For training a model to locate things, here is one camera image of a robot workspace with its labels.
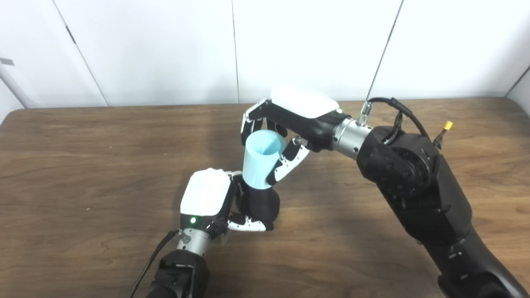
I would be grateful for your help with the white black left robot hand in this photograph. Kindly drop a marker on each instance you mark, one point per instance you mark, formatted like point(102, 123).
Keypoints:
point(205, 194)

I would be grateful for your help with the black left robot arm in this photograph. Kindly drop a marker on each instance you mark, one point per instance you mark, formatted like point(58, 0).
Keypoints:
point(180, 273)

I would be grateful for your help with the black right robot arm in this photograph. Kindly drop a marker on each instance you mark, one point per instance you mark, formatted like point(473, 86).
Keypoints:
point(426, 198)

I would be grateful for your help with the black funnel-shaped nozzle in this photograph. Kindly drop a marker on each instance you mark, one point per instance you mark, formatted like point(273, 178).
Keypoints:
point(261, 205)

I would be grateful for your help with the light blue cup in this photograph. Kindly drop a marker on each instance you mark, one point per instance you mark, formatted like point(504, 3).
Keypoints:
point(258, 167)

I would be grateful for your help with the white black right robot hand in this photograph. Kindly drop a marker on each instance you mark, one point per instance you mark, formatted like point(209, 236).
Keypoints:
point(304, 107)

